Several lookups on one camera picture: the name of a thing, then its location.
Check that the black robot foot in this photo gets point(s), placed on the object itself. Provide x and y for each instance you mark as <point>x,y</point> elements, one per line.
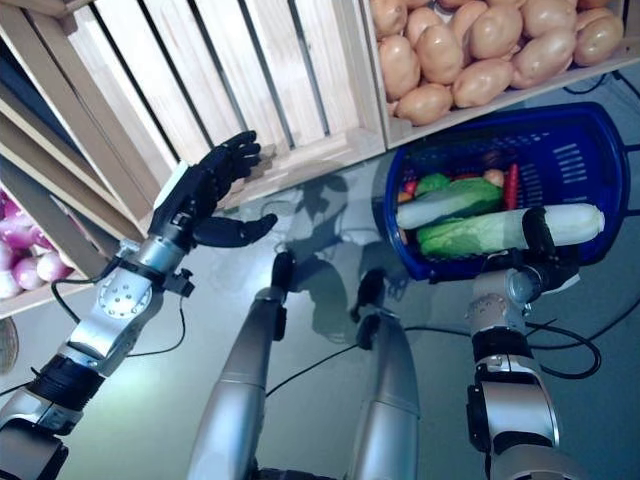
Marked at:
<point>370,292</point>
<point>282,272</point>

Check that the orange toy fruit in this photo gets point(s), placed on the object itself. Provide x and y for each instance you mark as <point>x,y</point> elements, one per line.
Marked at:
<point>404,197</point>

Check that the black robot right foot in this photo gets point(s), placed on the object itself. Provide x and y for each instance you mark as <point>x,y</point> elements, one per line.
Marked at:
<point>370,292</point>

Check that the small red toy fruit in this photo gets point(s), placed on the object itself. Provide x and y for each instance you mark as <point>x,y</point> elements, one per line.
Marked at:
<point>410,187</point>

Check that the beige toy onion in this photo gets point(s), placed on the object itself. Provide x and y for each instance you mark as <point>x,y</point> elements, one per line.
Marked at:
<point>494,176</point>

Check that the red toy apple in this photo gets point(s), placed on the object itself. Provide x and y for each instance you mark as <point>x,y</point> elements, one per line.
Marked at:
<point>465,176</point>

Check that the bright green toy lettuce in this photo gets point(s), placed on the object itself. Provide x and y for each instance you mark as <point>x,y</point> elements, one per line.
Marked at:
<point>431,184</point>

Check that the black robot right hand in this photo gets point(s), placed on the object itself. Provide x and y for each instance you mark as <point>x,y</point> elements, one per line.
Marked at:
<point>540,235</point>

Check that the wooden potato crate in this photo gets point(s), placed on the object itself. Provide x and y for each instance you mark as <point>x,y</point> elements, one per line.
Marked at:
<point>372,110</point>

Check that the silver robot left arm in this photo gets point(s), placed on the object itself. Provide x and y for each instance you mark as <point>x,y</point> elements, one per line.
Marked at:
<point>115,300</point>

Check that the blue plastic shopping basket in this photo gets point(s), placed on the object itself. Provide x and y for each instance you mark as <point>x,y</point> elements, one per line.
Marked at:
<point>575,150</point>

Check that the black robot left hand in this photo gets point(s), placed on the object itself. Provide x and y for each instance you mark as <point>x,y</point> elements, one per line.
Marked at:
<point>190,215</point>

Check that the black robot left foot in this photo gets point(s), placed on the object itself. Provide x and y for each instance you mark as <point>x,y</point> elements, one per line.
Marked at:
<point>282,272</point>

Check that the woven wicker basket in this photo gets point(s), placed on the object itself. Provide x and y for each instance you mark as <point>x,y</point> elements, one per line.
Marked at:
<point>7,345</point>

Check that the wooden slatted crate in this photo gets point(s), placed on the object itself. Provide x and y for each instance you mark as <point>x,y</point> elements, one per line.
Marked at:
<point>225,75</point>

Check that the tan potato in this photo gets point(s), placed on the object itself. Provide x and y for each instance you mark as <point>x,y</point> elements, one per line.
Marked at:
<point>391,107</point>
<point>465,17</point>
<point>452,3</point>
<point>397,67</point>
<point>425,104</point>
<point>547,15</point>
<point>422,22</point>
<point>495,30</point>
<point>542,57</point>
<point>482,82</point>
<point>597,37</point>
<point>505,2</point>
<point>595,3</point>
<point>387,15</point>
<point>592,15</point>
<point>440,52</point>

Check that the green white napa cabbage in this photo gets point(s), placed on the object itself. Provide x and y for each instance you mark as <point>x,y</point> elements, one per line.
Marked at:
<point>450,202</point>
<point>475,232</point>

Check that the brown toy mushroom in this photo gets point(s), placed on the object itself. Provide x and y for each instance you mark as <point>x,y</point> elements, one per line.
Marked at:
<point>404,236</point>

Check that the dark purple toy eggplant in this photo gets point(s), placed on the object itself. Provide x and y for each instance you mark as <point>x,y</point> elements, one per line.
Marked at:
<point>492,159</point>

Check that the wooden display stand frame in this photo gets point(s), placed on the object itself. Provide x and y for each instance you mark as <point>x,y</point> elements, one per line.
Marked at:
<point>65,165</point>

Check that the wooden onion crate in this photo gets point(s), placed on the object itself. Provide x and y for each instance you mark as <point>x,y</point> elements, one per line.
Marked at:
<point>30,302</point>

